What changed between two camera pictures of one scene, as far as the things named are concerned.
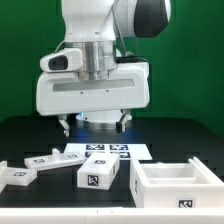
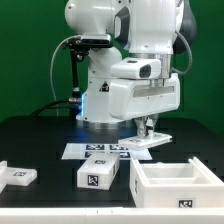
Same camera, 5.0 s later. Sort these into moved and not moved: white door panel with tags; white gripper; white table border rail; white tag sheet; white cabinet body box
Moved: white gripper
Not moved: white cabinet body box; white door panel with tags; white tag sheet; white table border rail
